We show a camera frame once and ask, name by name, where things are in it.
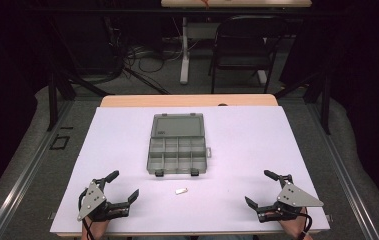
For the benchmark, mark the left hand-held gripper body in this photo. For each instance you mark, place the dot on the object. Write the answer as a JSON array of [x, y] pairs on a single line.
[[92, 200]]

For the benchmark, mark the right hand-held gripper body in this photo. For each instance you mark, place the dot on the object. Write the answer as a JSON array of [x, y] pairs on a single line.
[[293, 197]]

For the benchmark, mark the small white plastic piece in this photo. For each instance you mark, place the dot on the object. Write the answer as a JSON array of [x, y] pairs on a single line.
[[181, 191]]

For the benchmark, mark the grey plastic compartment box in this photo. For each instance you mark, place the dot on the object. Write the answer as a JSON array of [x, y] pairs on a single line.
[[177, 146]]

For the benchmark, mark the person's right hand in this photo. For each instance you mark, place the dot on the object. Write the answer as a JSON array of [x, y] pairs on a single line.
[[292, 226]]

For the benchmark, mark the person's left hand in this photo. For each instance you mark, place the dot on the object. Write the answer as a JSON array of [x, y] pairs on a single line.
[[96, 229]]

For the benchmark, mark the white table mat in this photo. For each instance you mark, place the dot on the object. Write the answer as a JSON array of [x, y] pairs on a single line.
[[243, 150]]

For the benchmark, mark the black metal stand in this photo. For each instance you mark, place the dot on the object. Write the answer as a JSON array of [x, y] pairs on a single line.
[[325, 103], [52, 100]]

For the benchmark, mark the black folding chair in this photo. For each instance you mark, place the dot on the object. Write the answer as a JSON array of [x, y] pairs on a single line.
[[243, 56]]

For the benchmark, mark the white-legged wooden desk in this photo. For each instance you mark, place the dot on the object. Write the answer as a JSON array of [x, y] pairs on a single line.
[[184, 53]]

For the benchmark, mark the grey metal floor rail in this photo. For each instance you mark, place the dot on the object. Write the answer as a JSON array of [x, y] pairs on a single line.
[[347, 186], [20, 186]]

